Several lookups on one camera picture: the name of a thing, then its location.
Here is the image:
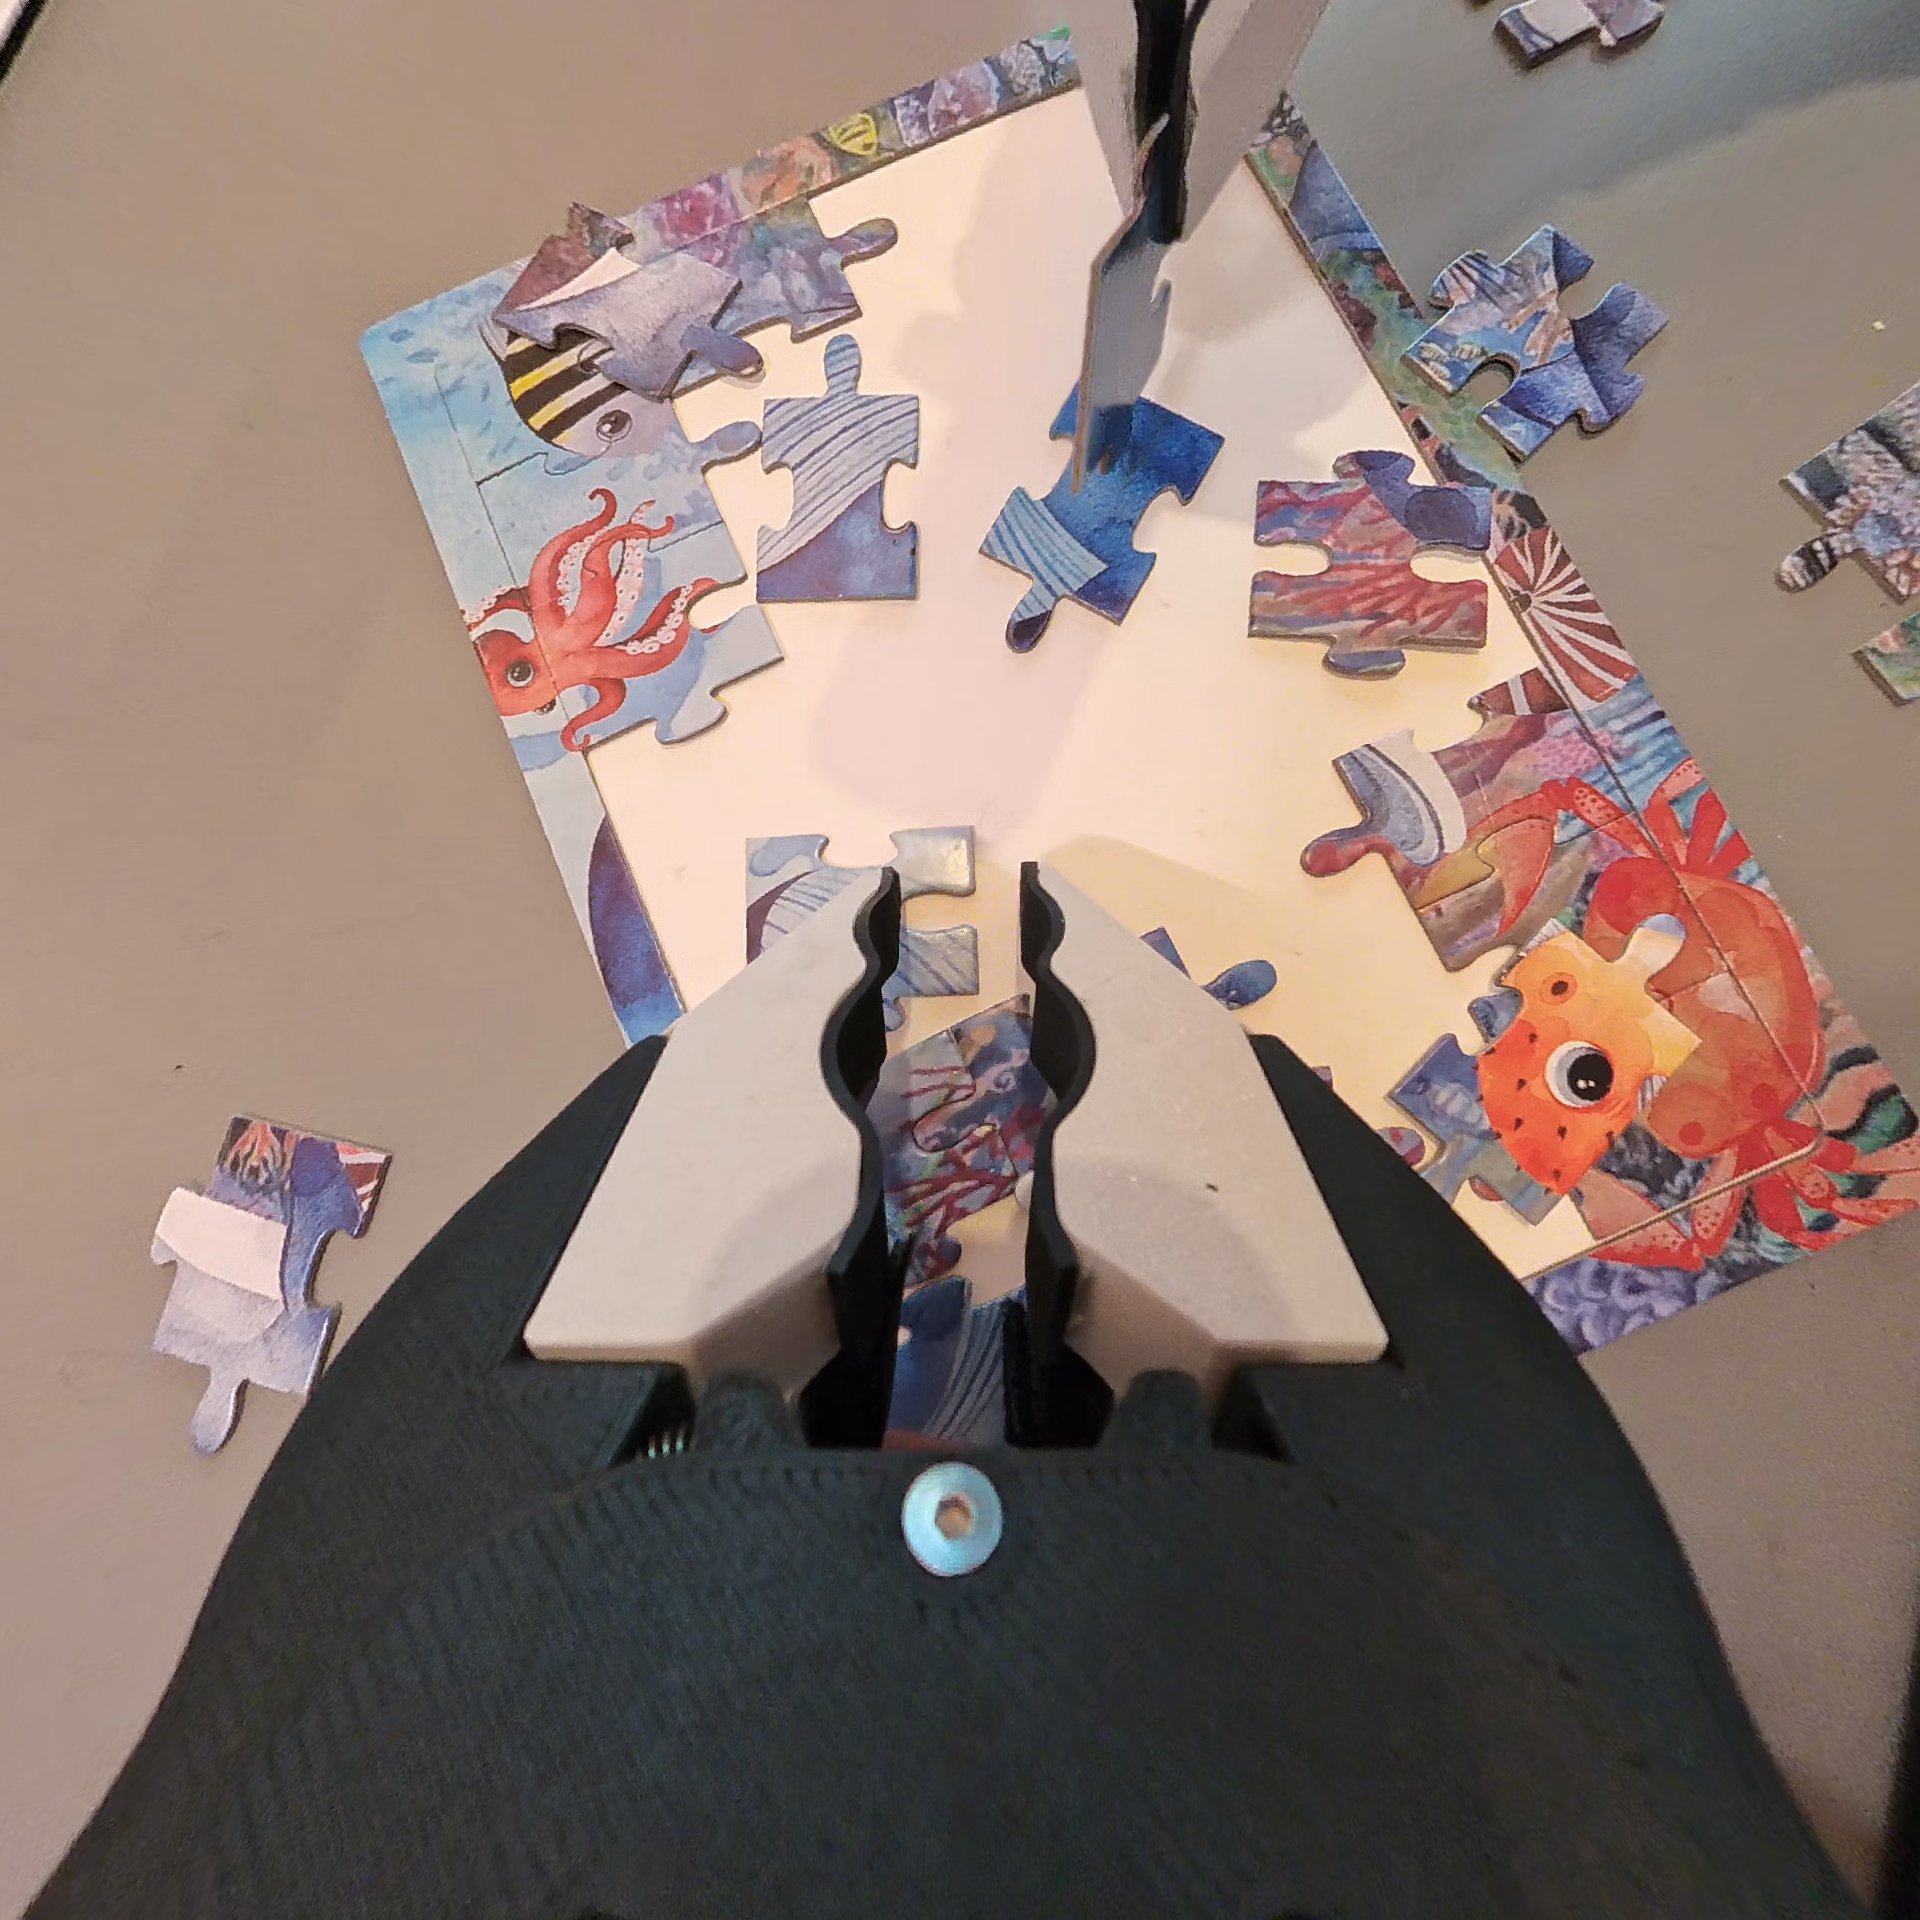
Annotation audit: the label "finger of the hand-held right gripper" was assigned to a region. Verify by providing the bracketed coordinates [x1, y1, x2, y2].
[1071, 0, 1186, 225]
[1160, 0, 1336, 244]

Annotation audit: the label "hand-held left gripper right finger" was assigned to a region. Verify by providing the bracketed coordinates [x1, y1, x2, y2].
[997, 861, 1393, 1448]

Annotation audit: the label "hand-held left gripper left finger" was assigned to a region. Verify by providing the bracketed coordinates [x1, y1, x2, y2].
[521, 866, 909, 1448]

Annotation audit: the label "orange pufferfish puzzle piece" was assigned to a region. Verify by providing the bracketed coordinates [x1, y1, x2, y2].
[1471, 913, 1706, 1197]

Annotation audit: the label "grey blue red-striped puzzle piece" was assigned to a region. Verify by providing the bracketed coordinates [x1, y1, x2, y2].
[151, 1113, 395, 1453]

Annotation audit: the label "dark blue whale puzzle piece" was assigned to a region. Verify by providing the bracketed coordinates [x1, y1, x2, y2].
[978, 393, 1220, 655]

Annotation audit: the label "ocean print puzzle board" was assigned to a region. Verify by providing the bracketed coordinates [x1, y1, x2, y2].
[360, 22, 1881, 1359]

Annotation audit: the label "red coral navy puzzle piece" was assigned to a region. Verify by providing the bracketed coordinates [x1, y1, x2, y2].
[1248, 449, 1497, 681]

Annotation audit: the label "few scattered puzzle pieces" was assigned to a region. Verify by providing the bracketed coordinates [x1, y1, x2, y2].
[1492, 0, 1671, 68]

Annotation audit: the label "pile of loose puzzle pieces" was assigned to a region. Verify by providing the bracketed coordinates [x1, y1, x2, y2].
[1409, 223, 1920, 705]

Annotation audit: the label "group of assembled puzzle pieces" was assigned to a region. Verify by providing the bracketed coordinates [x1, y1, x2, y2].
[465, 194, 1876, 1308]

